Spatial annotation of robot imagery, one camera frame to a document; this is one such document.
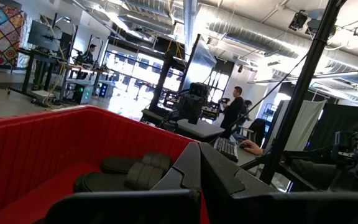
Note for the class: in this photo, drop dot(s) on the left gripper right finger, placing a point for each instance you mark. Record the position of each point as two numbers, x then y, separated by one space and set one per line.
228 193

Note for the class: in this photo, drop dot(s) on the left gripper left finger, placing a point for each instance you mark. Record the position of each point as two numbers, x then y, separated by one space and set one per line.
182 174

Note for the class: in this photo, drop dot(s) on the black foam slide sandal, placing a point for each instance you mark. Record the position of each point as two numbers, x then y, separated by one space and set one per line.
120 163
110 182

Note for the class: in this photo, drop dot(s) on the red plastic bin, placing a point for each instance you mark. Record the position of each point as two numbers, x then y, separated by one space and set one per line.
42 149

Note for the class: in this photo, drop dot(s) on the black curtain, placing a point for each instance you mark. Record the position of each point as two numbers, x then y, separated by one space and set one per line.
343 121

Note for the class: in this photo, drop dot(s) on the black keyboard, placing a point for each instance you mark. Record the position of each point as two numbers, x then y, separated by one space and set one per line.
227 149

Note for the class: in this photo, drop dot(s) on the grey desk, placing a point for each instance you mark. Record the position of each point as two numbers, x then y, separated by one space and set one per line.
197 129

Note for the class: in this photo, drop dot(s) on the person's hand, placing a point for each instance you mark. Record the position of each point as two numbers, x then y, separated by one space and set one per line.
253 147

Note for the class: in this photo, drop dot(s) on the white curtain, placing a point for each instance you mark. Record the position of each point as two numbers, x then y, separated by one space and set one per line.
306 124

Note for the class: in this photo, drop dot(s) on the black office chair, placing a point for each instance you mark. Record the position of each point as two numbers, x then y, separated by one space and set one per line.
257 130

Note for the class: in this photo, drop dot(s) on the black device on desk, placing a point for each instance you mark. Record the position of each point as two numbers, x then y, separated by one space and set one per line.
194 105

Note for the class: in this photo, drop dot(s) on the grey monitor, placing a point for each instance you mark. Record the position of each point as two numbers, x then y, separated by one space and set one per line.
199 62

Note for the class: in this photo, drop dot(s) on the computer tower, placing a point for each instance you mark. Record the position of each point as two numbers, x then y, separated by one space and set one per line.
84 93

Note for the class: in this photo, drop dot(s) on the black ceiling spotlight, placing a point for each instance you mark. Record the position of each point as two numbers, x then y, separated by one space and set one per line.
298 20

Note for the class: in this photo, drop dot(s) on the black standing desk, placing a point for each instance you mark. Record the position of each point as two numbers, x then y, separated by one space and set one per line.
33 71

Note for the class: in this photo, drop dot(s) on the black monitor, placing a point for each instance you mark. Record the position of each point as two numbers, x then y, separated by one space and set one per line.
43 35

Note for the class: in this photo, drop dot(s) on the colourful patchwork quilt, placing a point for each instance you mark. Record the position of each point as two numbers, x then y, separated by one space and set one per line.
5 31

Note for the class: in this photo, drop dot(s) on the black aluminium rig frame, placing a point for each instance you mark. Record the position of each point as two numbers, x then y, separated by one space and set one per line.
304 77

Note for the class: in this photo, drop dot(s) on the silver ventilation duct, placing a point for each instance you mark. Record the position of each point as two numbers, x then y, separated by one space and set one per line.
244 31

